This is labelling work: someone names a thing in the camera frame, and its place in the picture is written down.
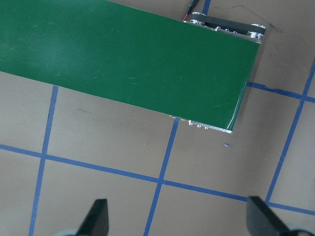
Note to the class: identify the green conveyor belt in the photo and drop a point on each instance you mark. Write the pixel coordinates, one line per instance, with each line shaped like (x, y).
(123, 61)

